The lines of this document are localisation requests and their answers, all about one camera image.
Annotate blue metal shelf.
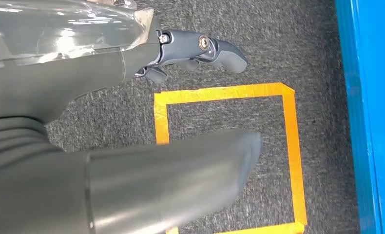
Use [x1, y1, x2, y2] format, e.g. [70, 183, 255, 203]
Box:
[334, 0, 385, 234]

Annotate yellow floor tape square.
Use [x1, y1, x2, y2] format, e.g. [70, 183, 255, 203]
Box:
[154, 82, 308, 234]

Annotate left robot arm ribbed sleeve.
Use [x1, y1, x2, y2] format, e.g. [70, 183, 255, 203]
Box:
[0, 117, 64, 174]

